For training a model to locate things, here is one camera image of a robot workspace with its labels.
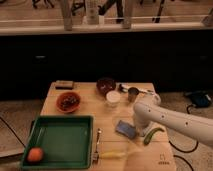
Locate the blue sponge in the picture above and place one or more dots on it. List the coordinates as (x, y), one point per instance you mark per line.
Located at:
(125, 129)

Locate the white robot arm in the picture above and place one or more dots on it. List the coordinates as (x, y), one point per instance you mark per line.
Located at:
(147, 109)

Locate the green plastic tray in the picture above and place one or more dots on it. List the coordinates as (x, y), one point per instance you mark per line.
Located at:
(65, 140)

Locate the dark red bowl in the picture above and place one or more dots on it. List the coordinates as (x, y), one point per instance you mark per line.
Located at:
(104, 85)

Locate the white round container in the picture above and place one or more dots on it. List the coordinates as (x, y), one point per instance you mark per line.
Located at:
(113, 98)

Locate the black and white marker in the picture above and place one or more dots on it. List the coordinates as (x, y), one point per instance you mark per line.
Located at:
(126, 88)

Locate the small metal cup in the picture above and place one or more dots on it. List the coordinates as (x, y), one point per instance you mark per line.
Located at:
(132, 94)

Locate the orange bowl with food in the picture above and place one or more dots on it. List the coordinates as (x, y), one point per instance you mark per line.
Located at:
(68, 102)

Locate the dark brush block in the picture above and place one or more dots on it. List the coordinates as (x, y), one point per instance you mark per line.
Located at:
(64, 84)

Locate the green chili pepper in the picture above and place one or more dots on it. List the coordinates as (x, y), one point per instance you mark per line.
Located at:
(149, 136)

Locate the yellow banana toy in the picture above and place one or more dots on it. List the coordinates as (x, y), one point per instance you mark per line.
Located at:
(112, 155)

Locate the dark blue bag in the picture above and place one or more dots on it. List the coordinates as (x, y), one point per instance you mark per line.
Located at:
(199, 98)

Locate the orange fruit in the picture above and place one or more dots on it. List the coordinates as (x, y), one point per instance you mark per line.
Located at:
(35, 155)

